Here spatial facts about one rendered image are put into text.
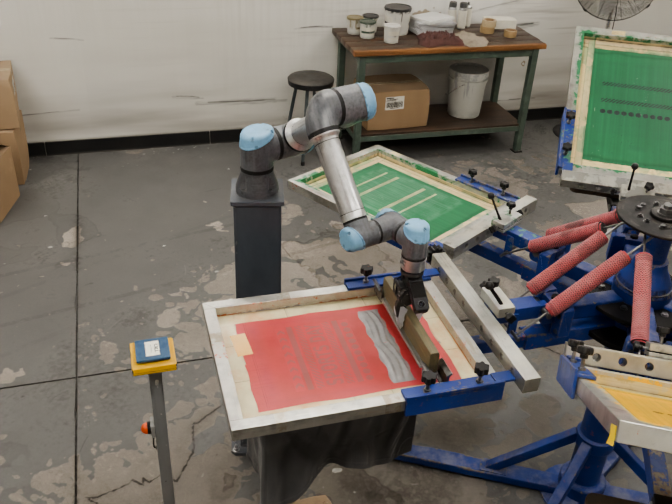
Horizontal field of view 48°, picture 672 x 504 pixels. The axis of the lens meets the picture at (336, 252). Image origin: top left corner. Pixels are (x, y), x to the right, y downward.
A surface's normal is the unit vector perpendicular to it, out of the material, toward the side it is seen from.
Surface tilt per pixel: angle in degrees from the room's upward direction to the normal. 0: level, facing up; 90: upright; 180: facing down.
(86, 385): 0
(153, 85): 90
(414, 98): 88
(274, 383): 0
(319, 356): 0
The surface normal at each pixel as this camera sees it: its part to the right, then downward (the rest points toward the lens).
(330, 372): 0.04, -0.85
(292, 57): 0.28, 0.51
